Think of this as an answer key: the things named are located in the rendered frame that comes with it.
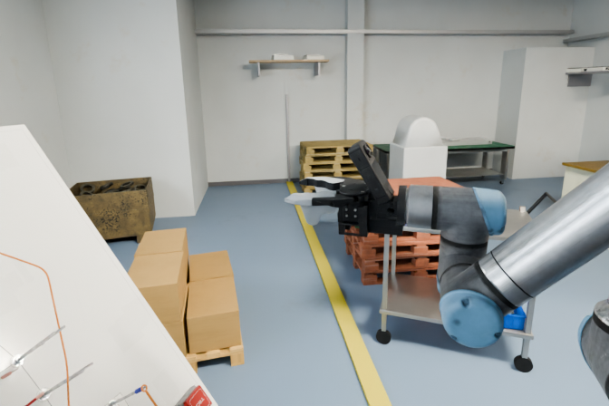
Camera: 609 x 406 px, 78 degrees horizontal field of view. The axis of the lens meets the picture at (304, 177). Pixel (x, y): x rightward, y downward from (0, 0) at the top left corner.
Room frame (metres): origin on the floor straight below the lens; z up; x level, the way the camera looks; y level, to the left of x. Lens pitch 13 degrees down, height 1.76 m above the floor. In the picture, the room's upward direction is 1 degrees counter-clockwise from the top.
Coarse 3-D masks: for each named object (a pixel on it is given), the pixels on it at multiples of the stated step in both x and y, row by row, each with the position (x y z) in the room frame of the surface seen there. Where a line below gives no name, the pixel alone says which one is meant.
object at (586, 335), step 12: (600, 312) 0.53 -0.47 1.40; (588, 324) 0.57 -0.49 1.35; (600, 324) 0.52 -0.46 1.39; (588, 336) 0.55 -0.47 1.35; (600, 336) 0.52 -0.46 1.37; (588, 348) 0.54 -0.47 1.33; (600, 348) 0.51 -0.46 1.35; (588, 360) 0.54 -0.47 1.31; (600, 360) 0.51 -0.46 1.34; (600, 372) 0.49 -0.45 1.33; (600, 384) 0.50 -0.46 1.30
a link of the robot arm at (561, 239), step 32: (576, 192) 0.44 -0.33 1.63; (608, 192) 0.41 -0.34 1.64; (544, 224) 0.44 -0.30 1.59; (576, 224) 0.41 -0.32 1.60; (608, 224) 0.40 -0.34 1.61; (512, 256) 0.44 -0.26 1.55; (544, 256) 0.42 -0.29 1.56; (576, 256) 0.41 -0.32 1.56; (448, 288) 0.48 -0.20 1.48; (480, 288) 0.44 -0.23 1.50; (512, 288) 0.43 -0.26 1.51; (544, 288) 0.43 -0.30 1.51; (448, 320) 0.43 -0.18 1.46; (480, 320) 0.42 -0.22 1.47
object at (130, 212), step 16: (80, 192) 4.68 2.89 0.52; (96, 192) 4.73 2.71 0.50; (112, 192) 4.16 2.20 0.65; (128, 192) 4.19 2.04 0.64; (144, 192) 4.24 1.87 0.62; (96, 208) 4.08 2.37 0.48; (112, 208) 4.14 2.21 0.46; (128, 208) 4.18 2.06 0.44; (144, 208) 4.23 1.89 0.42; (96, 224) 4.08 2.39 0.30; (112, 224) 4.13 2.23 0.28; (128, 224) 4.18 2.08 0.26; (144, 224) 4.23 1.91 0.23
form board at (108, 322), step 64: (0, 128) 0.83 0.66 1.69; (0, 192) 0.73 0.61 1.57; (64, 192) 0.83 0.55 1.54; (0, 256) 0.64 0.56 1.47; (64, 256) 0.72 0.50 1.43; (0, 320) 0.57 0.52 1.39; (64, 320) 0.64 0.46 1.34; (128, 320) 0.72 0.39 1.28; (0, 384) 0.51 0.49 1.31; (64, 384) 0.56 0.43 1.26; (128, 384) 0.63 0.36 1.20; (192, 384) 0.72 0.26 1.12
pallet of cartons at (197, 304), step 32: (160, 256) 2.43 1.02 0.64; (192, 256) 2.98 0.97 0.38; (224, 256) 2.97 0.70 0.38; (160, 288) 2.04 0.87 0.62; (192, 288) 2.45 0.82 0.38; (224, 288) 2.44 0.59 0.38; (160, 320) 2.03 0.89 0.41; (192, 320) 2.09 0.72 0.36; (224, 320) 2.14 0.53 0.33; (192, 352) 2.09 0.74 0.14; (224, 352) 2.12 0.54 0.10
